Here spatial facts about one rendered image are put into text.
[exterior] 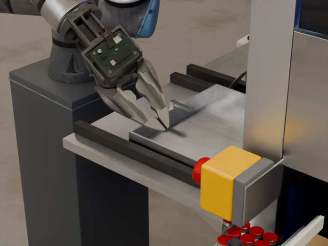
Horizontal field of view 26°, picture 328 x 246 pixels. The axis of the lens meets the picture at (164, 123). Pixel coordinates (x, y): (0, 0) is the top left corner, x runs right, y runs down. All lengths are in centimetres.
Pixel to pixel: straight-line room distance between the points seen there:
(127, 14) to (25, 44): 250
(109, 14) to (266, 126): 77
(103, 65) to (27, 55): 296
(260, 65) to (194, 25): 339
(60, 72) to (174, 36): 245
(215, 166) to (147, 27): 76
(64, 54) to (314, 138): 92
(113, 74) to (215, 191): 22
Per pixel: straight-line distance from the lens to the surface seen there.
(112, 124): 136
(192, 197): 115
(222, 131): 133
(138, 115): 104
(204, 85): 147
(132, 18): 165
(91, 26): 103
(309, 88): 92
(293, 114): 94
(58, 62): 175
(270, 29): 92
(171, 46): 402
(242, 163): 95
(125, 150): 125
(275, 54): 93
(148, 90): 105
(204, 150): 127
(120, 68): 101
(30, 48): 406
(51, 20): 108
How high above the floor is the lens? 153
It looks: 29 degrees down
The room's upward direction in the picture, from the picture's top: straight up
